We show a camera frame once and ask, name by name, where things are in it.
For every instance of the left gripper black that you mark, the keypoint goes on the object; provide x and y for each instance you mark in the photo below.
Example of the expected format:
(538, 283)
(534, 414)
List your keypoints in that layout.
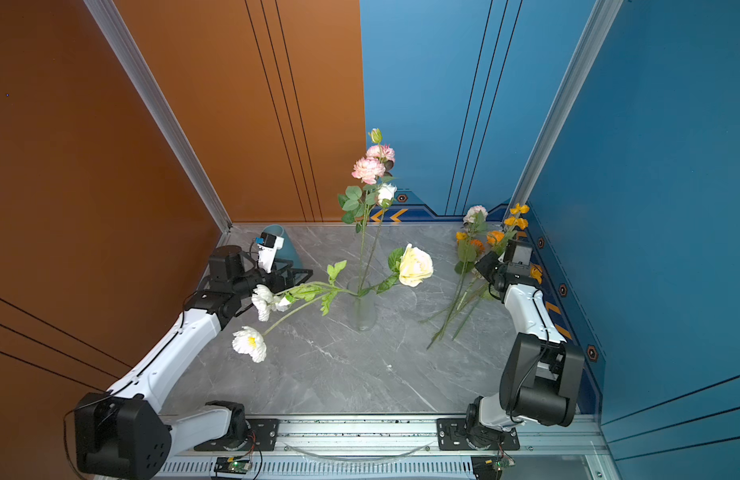
(275, 278)

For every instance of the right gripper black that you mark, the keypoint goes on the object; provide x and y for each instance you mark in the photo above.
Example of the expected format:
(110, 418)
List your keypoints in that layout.
(485, 263)

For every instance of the yellow cosmos flower stem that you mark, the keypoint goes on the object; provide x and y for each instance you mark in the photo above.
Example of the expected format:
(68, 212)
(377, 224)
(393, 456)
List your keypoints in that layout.
(517, 216)

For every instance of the white poppy fuzzy green stem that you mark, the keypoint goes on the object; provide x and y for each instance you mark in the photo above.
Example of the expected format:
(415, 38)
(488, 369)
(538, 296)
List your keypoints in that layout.
(250, 341)

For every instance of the pink rose spray with leaves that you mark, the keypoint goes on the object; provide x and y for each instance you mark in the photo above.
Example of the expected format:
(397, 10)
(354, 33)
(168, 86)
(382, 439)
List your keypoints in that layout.
(374, 167)

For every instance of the pink peony flower stem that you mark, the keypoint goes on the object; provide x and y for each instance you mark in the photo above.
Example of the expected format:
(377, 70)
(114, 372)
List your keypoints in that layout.
(475, 214)

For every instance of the single white rose stem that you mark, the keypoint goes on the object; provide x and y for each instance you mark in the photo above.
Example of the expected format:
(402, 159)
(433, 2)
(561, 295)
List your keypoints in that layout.
(374, 204)

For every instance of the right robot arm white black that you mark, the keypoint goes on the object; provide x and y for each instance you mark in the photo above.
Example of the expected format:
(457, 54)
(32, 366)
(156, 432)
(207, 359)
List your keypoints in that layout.
(542, 378)

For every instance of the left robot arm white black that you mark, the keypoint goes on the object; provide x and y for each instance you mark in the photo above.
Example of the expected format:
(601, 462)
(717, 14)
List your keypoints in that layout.
(121, 433)

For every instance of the teal ceramic vase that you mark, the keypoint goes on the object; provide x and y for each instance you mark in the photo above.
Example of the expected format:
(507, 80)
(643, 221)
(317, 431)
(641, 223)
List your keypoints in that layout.
(287, 251)

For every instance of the clear glass vase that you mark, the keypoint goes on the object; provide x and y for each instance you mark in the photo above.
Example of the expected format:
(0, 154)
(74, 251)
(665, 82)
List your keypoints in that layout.
(364, 315)

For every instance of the orange flower stem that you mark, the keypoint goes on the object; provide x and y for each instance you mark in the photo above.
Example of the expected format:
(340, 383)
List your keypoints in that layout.
(478, 290)

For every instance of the green circuit board left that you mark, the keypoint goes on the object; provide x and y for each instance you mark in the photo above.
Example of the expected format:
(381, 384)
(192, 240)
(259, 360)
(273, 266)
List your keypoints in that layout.
(232, 466)

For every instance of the green circuit board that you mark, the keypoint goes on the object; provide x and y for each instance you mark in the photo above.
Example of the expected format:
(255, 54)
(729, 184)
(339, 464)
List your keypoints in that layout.
(232, 466)
(491, 467)

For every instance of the green circuit board right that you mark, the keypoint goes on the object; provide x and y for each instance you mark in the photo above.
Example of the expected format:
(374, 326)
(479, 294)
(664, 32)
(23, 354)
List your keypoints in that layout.
(491, 467)

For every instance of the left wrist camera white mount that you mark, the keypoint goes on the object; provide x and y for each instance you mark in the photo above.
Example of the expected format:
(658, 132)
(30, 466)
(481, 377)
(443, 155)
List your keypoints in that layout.
(268, 245)

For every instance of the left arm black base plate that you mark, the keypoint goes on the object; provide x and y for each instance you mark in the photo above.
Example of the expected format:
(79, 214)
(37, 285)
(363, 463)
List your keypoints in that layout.
(261, 435)

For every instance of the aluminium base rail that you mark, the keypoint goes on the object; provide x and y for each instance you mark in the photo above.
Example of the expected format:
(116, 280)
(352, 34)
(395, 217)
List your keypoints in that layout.
(403, 446)

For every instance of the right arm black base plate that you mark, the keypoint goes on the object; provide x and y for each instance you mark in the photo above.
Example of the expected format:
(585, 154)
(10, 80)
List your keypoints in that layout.
(453, 434)

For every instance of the aluminium corner post right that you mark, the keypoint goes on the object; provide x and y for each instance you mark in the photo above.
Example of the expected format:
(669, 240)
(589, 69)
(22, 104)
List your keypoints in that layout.
(593, 37)

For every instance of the aluminium corner post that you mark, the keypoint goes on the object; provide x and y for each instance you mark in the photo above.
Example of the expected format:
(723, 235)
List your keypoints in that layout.
(115, 31)
(593, 37)

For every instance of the aluminium corner post left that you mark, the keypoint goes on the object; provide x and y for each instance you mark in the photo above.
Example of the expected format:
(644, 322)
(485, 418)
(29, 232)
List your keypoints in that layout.
(115, 31)

